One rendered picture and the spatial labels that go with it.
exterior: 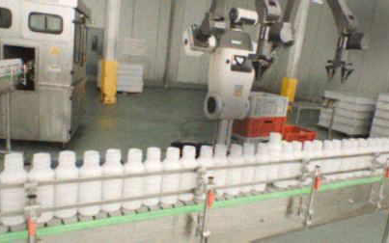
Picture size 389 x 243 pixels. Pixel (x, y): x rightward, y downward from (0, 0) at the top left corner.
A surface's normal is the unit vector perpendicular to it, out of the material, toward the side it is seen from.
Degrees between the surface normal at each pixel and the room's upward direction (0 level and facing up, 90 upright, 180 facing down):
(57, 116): 92
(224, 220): 90
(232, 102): 90
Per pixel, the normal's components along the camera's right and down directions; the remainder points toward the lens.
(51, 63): 0.20, 0.23
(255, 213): 0.49, 0.24
